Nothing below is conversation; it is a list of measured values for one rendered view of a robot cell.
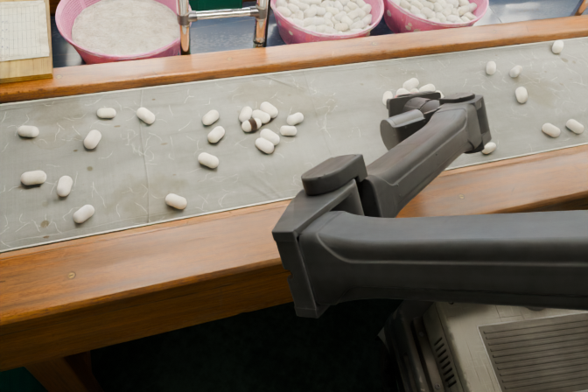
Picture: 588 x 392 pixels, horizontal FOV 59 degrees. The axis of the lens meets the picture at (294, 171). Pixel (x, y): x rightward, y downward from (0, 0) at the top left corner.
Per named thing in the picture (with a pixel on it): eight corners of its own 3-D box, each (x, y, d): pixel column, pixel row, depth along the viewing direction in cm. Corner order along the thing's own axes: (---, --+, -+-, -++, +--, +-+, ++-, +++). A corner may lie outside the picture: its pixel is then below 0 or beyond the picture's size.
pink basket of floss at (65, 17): (217, 43, 118) (217, 8, 110) (137, 112, 103) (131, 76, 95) (125, -4, 124) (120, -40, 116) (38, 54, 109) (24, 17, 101)
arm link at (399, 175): (365, 287, 47) (335, 176, 45) (315, 283, 51) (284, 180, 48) (499, 146, 79) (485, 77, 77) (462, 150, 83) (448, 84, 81)
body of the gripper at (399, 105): (384, 98, 92) (404, 101, 85) (435, 90, 95) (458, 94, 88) (386, 134, 94) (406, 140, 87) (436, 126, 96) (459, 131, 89)
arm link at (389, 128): (491, 148, 77) (479, 92, 76) (423, 171, 75) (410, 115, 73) (446, 141, 89) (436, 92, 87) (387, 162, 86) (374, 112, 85)
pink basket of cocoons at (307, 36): (395, 45, 126) (408, 11, 118) (311, 84, 114) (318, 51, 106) (325, -14, 137) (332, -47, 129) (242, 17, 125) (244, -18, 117)
